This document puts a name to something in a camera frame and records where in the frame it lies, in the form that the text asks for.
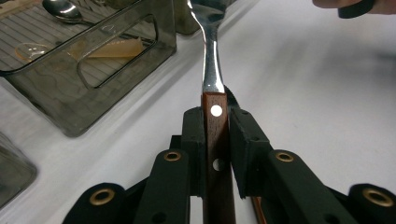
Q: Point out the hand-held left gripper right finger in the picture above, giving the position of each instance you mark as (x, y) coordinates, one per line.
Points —
(246, 149)

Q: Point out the white table board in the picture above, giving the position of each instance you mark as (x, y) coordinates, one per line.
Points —
(311, 109)

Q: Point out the small metal spoon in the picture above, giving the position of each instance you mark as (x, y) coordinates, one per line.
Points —
(62, 9)

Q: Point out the light wooden spoon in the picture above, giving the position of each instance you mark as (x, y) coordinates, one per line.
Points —
(121, 49)

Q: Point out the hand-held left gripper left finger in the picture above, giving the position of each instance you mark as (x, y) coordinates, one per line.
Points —
(194, 140)

